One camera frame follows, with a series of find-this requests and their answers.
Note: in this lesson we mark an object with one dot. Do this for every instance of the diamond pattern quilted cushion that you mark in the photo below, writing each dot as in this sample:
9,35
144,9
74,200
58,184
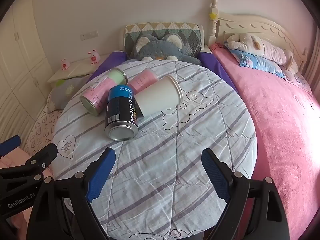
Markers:
162,27

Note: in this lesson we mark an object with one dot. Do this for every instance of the cream nightstand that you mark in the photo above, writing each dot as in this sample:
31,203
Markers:
75,70

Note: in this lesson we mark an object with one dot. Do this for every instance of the yellow star sticker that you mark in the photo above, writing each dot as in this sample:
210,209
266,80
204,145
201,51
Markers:
213,16

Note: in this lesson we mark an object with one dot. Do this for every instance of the cream wardrobe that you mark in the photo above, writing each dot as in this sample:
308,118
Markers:
20,67

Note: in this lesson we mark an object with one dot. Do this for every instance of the grey plush cat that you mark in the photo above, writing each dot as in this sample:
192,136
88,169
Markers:
160,48

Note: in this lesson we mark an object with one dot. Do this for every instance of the pink printed pillow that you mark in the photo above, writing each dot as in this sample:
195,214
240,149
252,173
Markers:
298,81

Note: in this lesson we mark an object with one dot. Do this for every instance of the pink rabbit figurine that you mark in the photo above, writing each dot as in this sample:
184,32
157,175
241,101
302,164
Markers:
65,65
94,57

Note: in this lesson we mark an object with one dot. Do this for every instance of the grey flower cushion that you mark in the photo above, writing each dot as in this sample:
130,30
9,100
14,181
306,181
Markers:
67,90

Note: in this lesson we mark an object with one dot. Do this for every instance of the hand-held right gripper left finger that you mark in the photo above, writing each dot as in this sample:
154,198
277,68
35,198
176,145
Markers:
98,180

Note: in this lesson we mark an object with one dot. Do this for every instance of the pink blanket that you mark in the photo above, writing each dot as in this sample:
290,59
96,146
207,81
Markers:
282,130

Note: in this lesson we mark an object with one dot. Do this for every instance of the cream wooden headboard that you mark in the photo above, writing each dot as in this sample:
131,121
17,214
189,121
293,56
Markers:
250,22

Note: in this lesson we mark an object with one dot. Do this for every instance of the white wall outlet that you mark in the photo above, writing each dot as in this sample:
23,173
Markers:
89,35

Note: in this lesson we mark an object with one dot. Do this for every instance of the black and blue can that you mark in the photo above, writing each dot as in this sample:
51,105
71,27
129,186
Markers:
120,112

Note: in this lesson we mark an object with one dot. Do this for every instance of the heart print sheet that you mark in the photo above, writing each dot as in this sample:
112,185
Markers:
42,127

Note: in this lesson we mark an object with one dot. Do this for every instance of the white plush dog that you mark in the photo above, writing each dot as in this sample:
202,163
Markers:
250,42

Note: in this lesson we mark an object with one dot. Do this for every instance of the pink and green can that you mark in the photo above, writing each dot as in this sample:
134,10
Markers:
100,90

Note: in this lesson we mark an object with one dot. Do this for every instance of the white paper cup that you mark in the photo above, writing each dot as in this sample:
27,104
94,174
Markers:
157,97

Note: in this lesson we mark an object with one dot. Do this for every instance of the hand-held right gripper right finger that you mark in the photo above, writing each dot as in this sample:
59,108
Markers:
216,178

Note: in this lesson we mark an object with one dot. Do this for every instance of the blue printed pillow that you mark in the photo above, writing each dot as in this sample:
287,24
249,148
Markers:
255,62

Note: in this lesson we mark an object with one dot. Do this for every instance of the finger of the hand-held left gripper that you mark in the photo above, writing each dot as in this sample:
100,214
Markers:
42,158
10,145

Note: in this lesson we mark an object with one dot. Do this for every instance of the purple bed sheet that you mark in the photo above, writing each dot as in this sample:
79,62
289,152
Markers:
110,60

